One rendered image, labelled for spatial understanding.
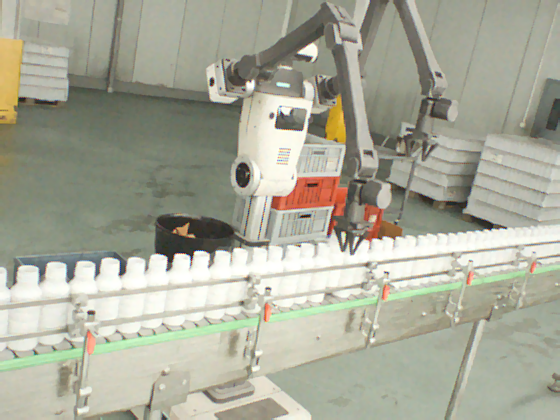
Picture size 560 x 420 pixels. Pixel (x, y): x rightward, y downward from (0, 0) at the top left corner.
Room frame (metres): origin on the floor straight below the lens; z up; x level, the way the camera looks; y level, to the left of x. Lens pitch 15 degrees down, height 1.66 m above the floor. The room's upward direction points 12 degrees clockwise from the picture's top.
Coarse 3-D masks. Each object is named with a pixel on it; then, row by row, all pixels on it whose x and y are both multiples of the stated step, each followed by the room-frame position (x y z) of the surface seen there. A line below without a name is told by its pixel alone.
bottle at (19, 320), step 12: (24, 276) 1.09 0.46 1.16; (36, 276) 1.10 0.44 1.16; (12, 288) 1.09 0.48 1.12; (24, 288) 1.09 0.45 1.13; (36, 288) 1.10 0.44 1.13; (12, 300) 1.08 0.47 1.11; (24, 300) 1.08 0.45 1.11; (12, 312) 1.08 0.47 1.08; (24, 312) 1.08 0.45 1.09; (36, 312) 1.10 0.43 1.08; (12, 324) 1.08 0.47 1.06; (24, 324) 1.08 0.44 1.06; (36, 324) 1.10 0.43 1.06; (12, 348) 1.08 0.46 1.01; (24, 348) 1.08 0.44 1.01
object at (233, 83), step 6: (222, 60) 2.17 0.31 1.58; (228, 60) 2.19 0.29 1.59; (234, 60) 2.18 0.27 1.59; (222, 66) 2.17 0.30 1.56; (228, 66) 2.16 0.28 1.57; (234, 66) 2.14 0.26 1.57; (222, 72) 2.16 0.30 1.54; (228, 72) 2.14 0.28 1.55; (234, 72) 2.13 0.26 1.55; (228, 78) 2.14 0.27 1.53; (234, 78) 2.13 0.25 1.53; (240, 78) 2.13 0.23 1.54; (228, 84) 2.14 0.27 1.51; (234, 84) 2.15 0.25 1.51; (240, 84) 2.15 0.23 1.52; (228, 90) 2.14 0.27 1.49; (234, 90) 2.15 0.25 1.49; (240, 90) 2.17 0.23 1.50; (246, 90) 2.19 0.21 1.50
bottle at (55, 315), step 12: (48, 264) 1.15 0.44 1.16; (60, 264) 1.17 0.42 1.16; (48, 276) 1.13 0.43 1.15; (60, 276) 1.14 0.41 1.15; (48, 288) 1.13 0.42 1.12; (60, 288) 1.13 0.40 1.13; (48, 312) 1.12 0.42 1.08; (60, 312) 1.13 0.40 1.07; (48, 324) 1.12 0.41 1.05; (60, 324) 1.14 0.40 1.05; (48, 336) 1.12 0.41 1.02; (60, 336) 1.14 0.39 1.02
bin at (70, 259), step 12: (84, 252) 1.79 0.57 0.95; (96, 252) 1.81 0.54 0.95; (108, 252) 1.84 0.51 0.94; (24, 264) 1.66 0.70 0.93; (36, 264) 1.69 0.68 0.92; (72, 264) 1.76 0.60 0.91; (96, 264) 1.82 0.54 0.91; (120, 264) 1.82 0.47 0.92; (72, 276) 1.77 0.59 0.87; (168, 408) 1.45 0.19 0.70
